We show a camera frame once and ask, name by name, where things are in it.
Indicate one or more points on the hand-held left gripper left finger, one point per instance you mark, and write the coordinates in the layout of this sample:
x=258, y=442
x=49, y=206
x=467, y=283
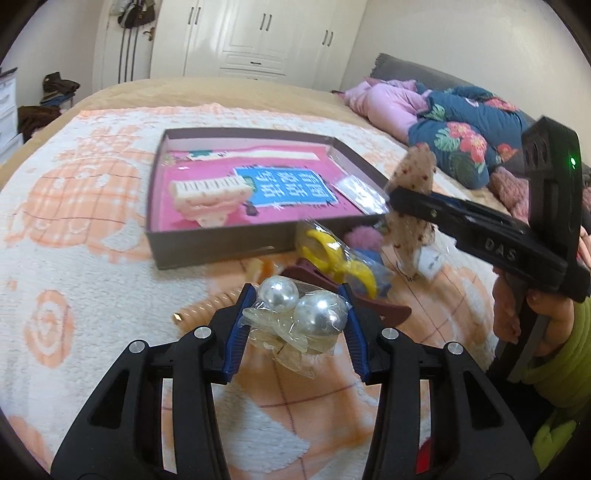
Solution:
x=238, y=341

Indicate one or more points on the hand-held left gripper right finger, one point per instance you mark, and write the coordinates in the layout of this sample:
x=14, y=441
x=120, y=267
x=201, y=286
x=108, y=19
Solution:
x=355, y=341

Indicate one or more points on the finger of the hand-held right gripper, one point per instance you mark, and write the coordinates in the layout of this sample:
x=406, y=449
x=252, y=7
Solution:
x=489, y=242

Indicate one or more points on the pearl ornaments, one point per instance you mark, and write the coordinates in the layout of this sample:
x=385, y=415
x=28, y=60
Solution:
x=277, y=295

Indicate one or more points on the brown cardboard box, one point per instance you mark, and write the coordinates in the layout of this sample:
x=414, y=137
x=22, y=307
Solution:
x=207, y=249

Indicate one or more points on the pink pompom hair clip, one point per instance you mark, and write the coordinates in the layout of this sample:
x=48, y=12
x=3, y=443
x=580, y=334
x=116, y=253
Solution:
x=364, y=237

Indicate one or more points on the beige lace bow hair clip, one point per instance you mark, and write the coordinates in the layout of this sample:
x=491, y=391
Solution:
x=418, y=166

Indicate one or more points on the person's right forearm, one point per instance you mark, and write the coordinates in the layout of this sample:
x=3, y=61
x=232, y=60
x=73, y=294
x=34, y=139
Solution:
x=568, y=360

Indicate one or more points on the person's right hand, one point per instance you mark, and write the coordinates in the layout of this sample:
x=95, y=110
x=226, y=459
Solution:
x=508, y=318

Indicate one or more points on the dark red hair clip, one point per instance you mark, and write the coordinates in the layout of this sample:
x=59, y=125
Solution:
x=392, y=314

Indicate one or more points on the pink knit garment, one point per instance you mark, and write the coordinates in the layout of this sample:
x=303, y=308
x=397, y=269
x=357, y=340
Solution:
x=508, y=189

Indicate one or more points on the white paper card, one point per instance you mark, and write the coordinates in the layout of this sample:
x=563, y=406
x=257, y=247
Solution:
x=431, y=263

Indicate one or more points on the blue floral quilt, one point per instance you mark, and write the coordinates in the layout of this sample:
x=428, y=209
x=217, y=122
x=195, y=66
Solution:
x=461, y=143

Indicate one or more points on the small clear plastic bag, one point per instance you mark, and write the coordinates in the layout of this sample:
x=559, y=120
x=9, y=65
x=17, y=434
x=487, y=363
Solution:
x=358, y=194

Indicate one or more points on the pink book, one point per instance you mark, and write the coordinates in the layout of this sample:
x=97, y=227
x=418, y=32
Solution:
x=295, y=212

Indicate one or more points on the cream hair claw clip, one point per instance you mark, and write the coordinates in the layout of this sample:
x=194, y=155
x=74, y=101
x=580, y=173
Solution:
x=207, y=203

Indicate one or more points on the pink clothing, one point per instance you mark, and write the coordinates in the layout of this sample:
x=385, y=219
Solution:
x=392, y=106

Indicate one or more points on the orange and white blanket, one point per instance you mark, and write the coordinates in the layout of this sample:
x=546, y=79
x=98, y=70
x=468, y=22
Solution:
x=92, y=230

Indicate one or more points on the floral blue pink bedding pile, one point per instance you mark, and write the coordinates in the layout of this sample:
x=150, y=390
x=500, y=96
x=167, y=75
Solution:
x=415, y=71

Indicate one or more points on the person's green garment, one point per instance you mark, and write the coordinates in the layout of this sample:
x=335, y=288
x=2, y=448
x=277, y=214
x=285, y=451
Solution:
x=554, y=447

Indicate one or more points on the beige bed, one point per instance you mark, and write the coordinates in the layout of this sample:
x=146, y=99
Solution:
x=231, y=90

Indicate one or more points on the brown garment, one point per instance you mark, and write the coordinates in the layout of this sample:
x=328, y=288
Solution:
x=37, y=120

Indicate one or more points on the white wardrobe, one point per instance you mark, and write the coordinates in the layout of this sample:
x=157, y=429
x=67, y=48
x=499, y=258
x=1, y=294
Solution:
x=258, y=37

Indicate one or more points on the pile of folded clothes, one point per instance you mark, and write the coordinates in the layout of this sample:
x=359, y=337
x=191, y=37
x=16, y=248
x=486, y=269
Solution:
x=60, y=87

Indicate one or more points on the white door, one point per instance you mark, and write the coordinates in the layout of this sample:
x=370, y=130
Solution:
x=111, y=50

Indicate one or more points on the white drawer cabinet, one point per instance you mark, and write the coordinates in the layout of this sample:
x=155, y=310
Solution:
x=9, y=115

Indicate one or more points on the hanging bags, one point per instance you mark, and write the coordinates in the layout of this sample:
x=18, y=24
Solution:
x=136, y=14

